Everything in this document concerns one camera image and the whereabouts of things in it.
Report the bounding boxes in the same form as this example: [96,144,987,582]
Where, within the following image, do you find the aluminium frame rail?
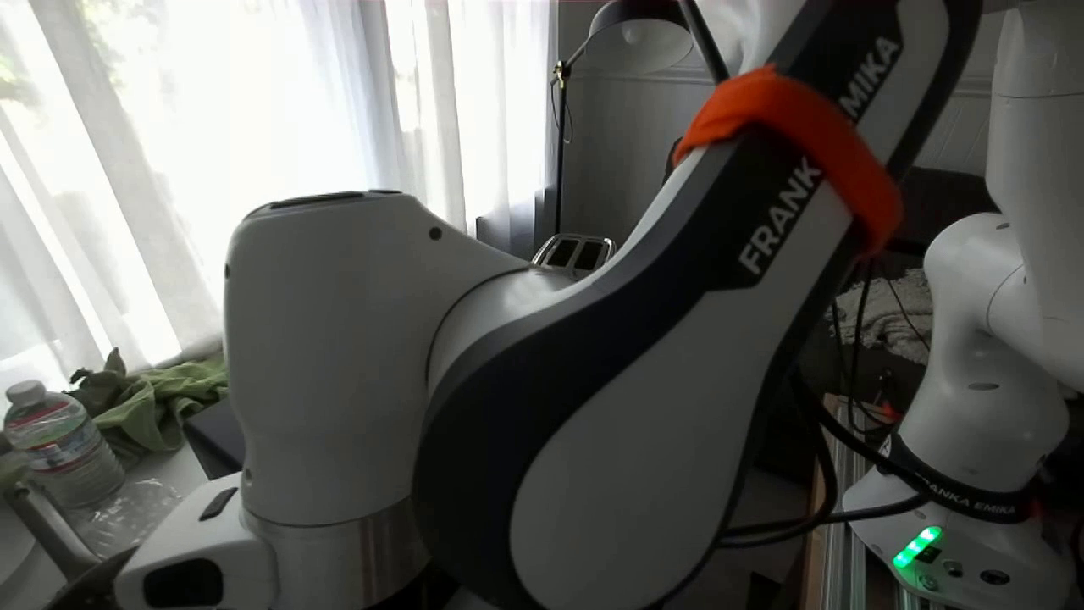
[819,452,881,610]

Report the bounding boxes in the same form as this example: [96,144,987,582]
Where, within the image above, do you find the black lamp stand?
[548,0,733,237]

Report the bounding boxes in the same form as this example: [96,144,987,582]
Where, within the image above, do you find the green leafy object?
[69,347,234,463]

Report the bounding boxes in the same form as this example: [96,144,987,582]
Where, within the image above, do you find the black sofa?
[891,168,1003,259]

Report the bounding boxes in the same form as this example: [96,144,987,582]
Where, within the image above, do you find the orange strap clip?
[671,66,909,255]

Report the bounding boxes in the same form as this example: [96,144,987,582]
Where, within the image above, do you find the white crumpled cloth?
[829,267,935,382]

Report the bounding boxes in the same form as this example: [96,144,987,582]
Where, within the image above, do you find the white sheer curtain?
[0,0,560,394]

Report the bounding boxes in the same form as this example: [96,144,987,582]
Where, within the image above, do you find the silver chrome slot toaster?
[529,232,619,274]

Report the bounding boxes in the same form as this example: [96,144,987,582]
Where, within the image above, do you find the clear plastic water bottle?
[0,378,130,518]

